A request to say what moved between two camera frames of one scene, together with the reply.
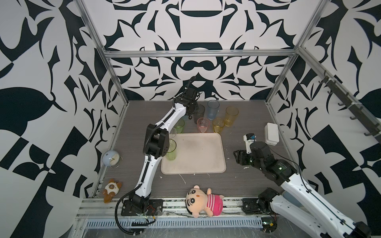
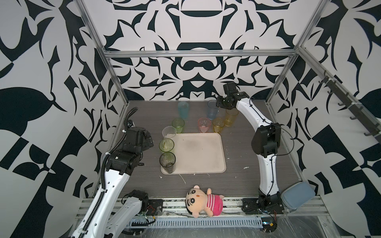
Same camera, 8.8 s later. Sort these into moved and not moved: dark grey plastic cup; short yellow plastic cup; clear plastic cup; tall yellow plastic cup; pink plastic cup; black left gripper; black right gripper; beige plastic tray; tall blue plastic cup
Moved: black left gripper; black right gripper; dark grey plastic cup
Not moved: clear plastic cup; tall yellow plastic cup; short yellow plastic cup; beige plastic tray; tall blue plastic cup; pink plastic cup
